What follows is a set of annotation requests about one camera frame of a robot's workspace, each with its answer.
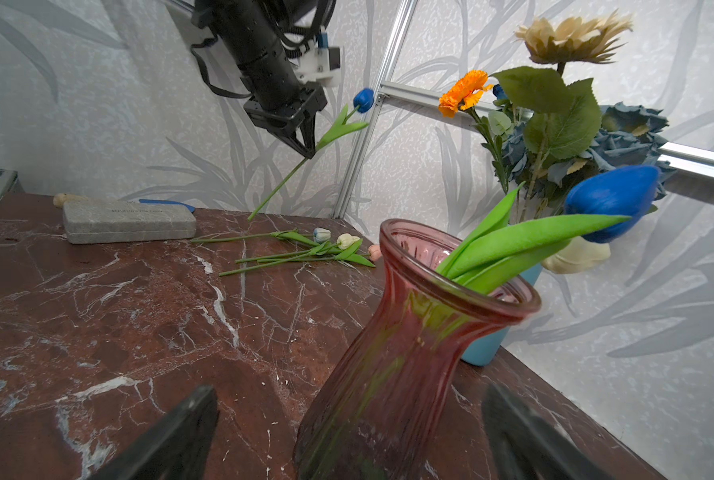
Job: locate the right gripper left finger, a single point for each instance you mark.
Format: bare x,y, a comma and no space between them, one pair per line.
177,447

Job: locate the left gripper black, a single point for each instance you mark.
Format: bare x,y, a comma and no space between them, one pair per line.
295,121

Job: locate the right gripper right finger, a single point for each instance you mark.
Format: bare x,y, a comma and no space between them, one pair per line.
525,446

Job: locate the blue tulip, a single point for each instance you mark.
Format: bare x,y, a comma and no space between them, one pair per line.
362,103
599,210

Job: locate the teal cylindrical vase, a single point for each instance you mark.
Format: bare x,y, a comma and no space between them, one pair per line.
483,350

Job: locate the red glass vase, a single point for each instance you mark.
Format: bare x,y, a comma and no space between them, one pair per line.
377,413

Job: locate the orange marigold flower stem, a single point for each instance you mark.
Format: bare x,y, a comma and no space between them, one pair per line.
464,96

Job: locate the cream white tulip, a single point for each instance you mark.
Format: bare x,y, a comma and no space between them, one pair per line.
579,256

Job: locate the dark blue rose stem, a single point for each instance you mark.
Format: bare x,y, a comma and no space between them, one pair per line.
499,92

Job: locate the beige sunflower stem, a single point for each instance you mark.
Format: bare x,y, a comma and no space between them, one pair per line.
555,117

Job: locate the light blue rose bouquet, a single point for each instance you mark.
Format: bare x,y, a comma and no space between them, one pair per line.
628,136

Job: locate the white blue-tinted tulip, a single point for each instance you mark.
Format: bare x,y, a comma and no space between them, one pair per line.
287,235

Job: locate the pale yellow tulip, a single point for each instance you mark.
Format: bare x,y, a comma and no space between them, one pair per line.
345,242

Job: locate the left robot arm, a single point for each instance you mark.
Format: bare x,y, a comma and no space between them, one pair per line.
283,54

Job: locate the blue hand shovel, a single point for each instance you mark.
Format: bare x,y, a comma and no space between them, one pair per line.
190,208

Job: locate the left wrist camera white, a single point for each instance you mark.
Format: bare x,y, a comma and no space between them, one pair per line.
320,64

